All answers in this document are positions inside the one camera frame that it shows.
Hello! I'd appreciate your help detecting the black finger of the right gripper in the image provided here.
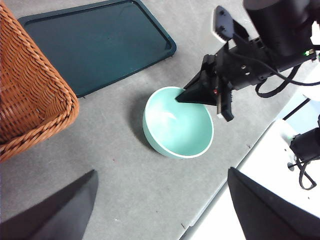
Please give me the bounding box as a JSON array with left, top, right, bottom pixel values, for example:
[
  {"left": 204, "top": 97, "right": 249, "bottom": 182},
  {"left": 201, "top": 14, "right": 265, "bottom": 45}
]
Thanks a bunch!
[
  {"left": 174, "top": 72, "right": 218, "bottom": 107},
  {"left": 216, "top": 84, "right": 235, "bottom": 123}
]

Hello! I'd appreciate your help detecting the brown wicker basket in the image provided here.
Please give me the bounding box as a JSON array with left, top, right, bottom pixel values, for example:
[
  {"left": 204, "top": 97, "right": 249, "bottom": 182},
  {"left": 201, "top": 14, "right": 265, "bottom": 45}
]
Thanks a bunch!
[{"left": 0, "top": 2, "right": 80, "bottom": 163}]

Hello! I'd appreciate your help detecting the black device on stand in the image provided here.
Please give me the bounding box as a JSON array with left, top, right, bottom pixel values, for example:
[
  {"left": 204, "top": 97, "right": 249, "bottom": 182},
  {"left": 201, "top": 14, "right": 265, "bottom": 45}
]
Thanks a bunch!
[{"left": 287, "top": 127, "right": 320, "bottom": 171}]

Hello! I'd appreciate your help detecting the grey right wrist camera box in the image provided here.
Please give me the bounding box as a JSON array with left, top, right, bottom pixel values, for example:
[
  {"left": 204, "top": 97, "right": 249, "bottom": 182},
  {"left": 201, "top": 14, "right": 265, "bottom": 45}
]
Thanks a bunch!
[{"left": 212, "top": 5, "right": 251, "bottom": 42}]

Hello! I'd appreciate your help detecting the black looped cable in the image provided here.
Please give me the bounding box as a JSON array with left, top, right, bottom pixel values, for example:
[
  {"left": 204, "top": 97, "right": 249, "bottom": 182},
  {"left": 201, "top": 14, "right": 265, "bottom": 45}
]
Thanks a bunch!
[{"left": 298, "top": 159, "right": 317, "bottom": 190}]

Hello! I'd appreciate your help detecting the white robot cart top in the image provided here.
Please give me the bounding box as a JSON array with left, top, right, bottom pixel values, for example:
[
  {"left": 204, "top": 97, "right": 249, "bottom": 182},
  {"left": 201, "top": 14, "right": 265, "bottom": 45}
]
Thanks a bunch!
[{"left": 179, "top": 82, "right": 320, "bottom": 240}]

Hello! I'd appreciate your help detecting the teal ceramic bowl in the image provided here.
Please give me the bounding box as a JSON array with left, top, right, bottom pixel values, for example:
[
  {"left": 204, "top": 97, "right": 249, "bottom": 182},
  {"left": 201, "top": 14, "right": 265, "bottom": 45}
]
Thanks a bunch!
[{"left": 142, "top": 86, "right": 215, "bottom": 160}]

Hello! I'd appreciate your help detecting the dark rectangular tray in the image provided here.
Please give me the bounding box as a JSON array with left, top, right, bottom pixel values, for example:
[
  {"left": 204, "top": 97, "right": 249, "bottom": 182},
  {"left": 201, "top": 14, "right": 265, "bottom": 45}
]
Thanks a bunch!
[{"left": 17, "top": 0, "right": 178, "bottom": 99}]

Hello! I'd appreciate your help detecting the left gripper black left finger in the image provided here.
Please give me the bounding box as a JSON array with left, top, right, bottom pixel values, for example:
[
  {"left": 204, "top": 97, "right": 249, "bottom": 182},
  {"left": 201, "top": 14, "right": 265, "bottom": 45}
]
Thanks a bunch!
[{"left": 0, "top": 169, "right": 99, "bottom": 240}]

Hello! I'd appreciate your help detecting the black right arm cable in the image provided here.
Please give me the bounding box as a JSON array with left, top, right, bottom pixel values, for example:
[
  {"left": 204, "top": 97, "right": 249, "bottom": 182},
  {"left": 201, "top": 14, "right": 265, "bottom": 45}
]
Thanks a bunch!
[{"left": 254, "top": 63, "right": 320, "bottom": 99}]

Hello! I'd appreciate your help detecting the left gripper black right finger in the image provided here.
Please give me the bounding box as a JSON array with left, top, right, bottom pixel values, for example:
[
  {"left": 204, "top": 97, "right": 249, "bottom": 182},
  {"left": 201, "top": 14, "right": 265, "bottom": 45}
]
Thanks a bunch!
[{"left": 227, "top": 166, "right": 320, "bottom": 240}]

